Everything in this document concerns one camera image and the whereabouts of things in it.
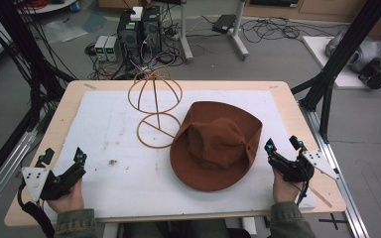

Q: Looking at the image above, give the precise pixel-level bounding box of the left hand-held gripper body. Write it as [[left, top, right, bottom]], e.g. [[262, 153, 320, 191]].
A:
[[21, 161, 87, 203]]

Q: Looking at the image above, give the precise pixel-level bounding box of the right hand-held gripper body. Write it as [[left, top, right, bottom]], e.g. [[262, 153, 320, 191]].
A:
[[267, 150, 341, 183]]

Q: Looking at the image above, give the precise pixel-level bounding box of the person's right hand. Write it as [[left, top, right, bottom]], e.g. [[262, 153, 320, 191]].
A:
[[272, 169, 302, 204]]

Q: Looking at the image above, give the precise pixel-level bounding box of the person's left hand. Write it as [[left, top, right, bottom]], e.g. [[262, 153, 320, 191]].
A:
[[47, 178, 85, 214]]

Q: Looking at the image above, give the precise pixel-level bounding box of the thin wooden stick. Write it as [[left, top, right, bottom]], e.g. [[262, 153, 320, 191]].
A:
[[308, 185, 334, 209]]

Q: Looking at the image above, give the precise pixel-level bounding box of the white foam mat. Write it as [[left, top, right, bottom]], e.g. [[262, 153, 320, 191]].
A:
[[44, 89, 318, 220]]

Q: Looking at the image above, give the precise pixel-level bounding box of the brown brimmed hat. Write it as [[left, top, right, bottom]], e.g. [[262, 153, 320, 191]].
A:
[[169, 100, 264, 192]]

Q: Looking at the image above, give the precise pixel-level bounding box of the white floor platform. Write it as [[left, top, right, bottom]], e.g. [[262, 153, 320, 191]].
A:
[[301, 35, 381, 90]]

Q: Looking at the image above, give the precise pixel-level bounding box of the black device on platform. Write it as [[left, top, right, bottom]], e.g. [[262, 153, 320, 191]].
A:
[[357, 57, 381, 90]]

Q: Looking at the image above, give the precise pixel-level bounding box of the grey power supply unit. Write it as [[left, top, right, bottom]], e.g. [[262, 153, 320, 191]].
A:
[[93, 35, 109, 62], [104, 35, 120, 62]]

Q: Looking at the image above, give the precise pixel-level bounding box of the grey rounded machine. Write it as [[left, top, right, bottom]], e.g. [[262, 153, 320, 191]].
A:
[[324, 30, 381, 74]]

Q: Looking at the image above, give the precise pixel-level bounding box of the white table leg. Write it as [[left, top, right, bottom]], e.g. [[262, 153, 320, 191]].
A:
[[178, 0, 195, 64], [228, 0, 250, 61]]

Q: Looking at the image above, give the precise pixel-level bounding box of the clear plastic sheet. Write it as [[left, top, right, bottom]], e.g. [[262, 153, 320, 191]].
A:
[[42, 19, 89, 45]]

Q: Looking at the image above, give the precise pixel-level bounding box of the black computer tower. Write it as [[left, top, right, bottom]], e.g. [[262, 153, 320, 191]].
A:
[[116, 9, 144, 64], [141, 5, 163, 57]]

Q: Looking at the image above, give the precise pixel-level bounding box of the flat black box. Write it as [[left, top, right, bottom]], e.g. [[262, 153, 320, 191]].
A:
[[211, 13, 238, 35]]

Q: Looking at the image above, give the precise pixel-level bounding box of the round white table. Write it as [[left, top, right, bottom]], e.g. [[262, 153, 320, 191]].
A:
[[18, 0, 77, 15]]

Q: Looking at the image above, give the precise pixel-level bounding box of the small white box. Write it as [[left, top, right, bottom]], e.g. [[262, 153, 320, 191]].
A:
[[130, 6, 144, 22]]

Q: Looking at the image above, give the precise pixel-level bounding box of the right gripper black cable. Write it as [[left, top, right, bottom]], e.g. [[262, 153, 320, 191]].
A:
[[295, 178, 311, 208]]

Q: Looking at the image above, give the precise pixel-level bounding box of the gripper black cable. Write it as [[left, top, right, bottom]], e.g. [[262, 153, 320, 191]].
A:
[[16, 182, 57, 238], [295, 178, 311, 208]]

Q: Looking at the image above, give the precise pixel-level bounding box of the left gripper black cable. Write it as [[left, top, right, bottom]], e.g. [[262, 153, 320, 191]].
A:
[[16, 182, 57, 238]]

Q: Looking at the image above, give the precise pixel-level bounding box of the aluminium rail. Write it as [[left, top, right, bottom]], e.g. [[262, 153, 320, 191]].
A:
[[299, 102, 371, 238], [0, 127, 39, 222]]

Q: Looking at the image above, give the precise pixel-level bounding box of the wire hat stand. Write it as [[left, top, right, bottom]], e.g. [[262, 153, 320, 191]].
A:
[[127, 64, 184, 150]]

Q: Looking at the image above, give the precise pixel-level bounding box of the black metal frame post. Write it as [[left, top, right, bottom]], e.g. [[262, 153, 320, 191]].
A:
[[0, 0, 77, 196], [290, 0, 381, 145]]

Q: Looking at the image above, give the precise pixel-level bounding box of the tangle of black floor cables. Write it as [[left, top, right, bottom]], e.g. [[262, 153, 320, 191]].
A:
[[239, 15, 340, 45]]

